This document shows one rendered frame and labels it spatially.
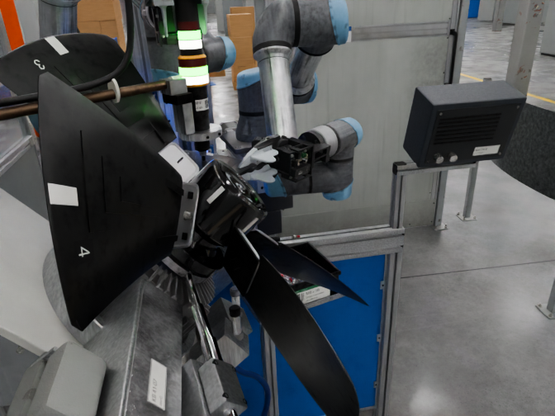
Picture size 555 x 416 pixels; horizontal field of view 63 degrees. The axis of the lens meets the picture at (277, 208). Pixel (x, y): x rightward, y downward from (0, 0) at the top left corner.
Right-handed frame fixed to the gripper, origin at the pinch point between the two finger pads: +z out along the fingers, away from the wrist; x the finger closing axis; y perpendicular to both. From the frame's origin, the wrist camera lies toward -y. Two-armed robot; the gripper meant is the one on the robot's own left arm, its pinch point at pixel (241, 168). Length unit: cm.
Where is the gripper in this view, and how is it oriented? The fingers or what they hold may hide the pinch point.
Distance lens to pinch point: 89.6
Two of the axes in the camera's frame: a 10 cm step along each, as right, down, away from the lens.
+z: -6.8, 3.4, -6.5
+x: -0.3, 8.7, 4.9
